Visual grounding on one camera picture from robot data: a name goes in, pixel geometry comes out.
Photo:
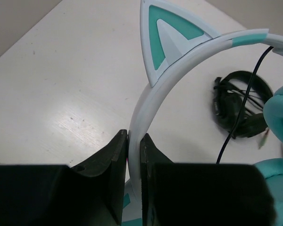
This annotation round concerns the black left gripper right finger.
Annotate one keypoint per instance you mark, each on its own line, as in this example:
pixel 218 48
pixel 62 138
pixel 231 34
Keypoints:
pixel 201 194

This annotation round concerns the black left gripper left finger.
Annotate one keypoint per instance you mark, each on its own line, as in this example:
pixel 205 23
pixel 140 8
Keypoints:
pixel 87 194

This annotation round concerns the teal cat-ear headphones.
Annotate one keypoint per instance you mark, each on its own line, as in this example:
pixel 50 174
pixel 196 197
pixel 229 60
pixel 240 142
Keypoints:
pixel 173 42

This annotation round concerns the black headphones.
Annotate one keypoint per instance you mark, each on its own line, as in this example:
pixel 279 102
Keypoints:
pixel 227 102

